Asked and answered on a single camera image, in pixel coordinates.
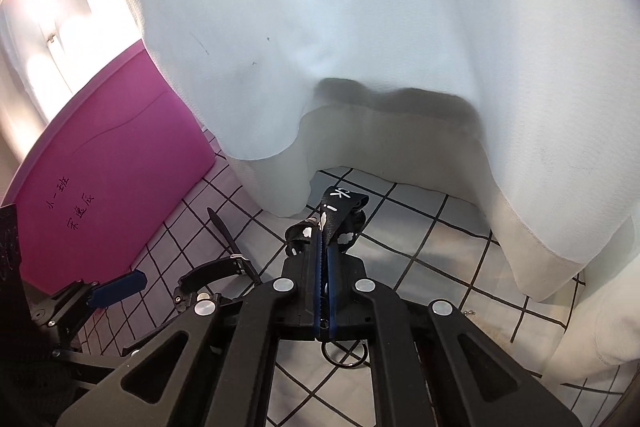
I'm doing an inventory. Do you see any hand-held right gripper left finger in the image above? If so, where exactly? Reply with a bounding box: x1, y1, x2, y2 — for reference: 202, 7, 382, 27
55, 234, 327, 427

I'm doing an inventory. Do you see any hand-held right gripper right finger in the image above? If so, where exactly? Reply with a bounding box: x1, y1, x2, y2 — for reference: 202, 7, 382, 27
326, 246, 583, 427

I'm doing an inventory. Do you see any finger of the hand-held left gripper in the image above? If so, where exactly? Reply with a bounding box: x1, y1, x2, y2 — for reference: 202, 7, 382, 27
31, 270, 148, 339

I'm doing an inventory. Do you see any pink plastic basin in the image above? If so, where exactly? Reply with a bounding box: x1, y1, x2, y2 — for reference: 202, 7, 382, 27
0, 39, 219, 299

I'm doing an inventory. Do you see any black printed keychain strap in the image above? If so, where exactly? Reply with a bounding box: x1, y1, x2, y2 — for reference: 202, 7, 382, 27
284, 184, 372, 371

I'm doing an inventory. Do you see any white black-grid tablecloth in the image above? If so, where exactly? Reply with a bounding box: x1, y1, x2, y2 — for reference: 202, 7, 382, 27
77, 129, 628, 427

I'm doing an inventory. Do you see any white curtain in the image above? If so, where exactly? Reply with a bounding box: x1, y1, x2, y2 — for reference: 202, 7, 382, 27
91, 0, 640, 390
0, 0, 147, 168

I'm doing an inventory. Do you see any black buckle wrist strap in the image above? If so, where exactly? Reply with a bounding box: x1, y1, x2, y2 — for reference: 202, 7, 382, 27
172, 207, 264, 308

